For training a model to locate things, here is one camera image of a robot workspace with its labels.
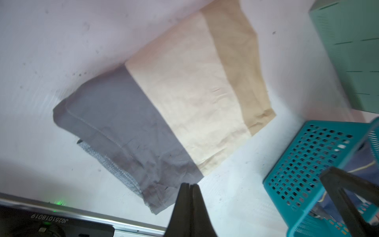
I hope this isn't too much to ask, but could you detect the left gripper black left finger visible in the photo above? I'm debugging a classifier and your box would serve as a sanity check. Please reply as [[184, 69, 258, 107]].
[[164, 183, 192, 237]]

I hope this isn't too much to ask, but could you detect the navy cloth yellow stripe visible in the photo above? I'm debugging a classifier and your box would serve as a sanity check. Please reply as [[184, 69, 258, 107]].
[[312, 141, 379, 222]]

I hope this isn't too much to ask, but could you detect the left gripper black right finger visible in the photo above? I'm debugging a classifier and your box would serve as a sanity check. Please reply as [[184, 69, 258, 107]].
[[192, 184, 217, 237]]

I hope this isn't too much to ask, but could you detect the green desktop file organizer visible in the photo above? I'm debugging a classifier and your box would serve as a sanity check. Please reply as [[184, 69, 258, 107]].
[[310, 0, 379, 113]]

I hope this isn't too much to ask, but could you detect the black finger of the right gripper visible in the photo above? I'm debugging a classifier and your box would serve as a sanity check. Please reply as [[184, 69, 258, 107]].
[[319, 167, 379, 237]]

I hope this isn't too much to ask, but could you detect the teal plastic basket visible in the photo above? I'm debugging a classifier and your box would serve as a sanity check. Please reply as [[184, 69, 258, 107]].
[[263, 119, 379, 237]]

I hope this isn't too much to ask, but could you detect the beige grey cloth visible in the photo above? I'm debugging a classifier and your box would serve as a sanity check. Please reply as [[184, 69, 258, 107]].
[[53, 1, 275, 214]]

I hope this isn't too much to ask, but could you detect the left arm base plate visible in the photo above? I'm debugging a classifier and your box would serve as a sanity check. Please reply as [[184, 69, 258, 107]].
[[1, 206, 114, 237]]

